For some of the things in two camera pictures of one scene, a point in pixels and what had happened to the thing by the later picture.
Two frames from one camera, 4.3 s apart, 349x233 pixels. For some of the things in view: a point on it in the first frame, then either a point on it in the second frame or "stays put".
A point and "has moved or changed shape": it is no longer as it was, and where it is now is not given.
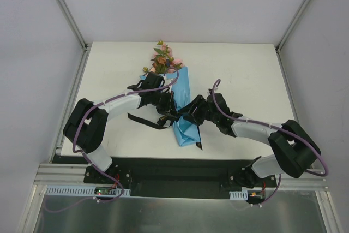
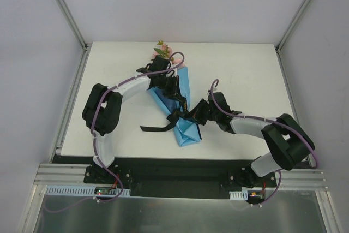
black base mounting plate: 207,178 stays put
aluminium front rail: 56,174 stays put
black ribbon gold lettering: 163,122 has moved or changed shape
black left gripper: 169,106 → 172,89
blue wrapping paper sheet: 186,133 stays put
